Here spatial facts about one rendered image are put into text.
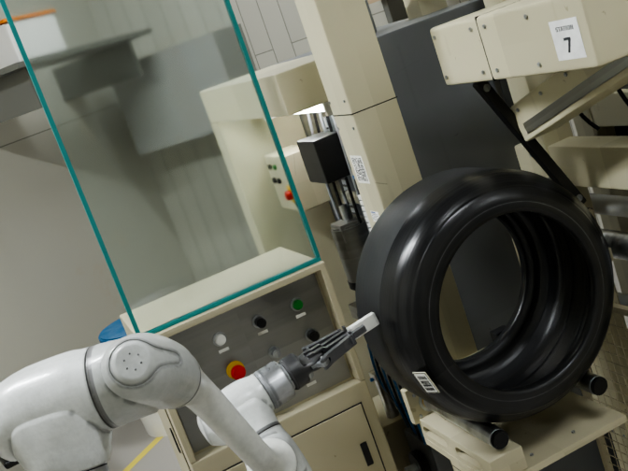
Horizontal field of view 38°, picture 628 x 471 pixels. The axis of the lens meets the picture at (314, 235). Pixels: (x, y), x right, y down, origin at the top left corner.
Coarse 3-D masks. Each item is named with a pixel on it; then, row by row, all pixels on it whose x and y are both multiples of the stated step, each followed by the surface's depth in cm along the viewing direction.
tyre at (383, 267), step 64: (448, 192) 197; (512, 192) 197; (384, 256) 201; (448, 256) 192; (576, 256) 223; (384, 320) 198; (512, 320) 234; (576, 320) 223; (448, 384) 196; (512, 384) 225; (576, 384) 211
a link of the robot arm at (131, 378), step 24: (144, 336) 134; (96, 360) 135; (120, 360) 131; (144, 360) 131; (168, 360) 134; (192, 360) 143; (96, 384) 134; (120, 384) 131; (144, 384) 131; (168, 384) 134; (192, 384) 142; (120, 408) 134; (144, 408) 136; (168, 408) 145
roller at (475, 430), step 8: (424, 400) 233; (432, 408) 229; (448, 416) 221; (456, 424) 218; (464, 424) 213; (472, 424) 210; (480, 424) 208; (488, 424) 207; (472, 432) 210; (480, 432) 207; (488, 432) 204; (496, 432) 202; (504, 432) 203; (488, 440) 204; (496, 440) 202; (504, 440) 203; (496, 448) 203
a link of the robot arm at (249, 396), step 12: (240, 384) 190; (252, 384) 190; (228, 396) 189; (240, 396) 188; (252, 396) 189; (264, 396) 190; (240, 408) 187; (252, 408) 187; (264, 408) 188; (252, 420) 186; (264, 420) 187; (276, 420) 190; (204, 432) 188; (216, 444) 189
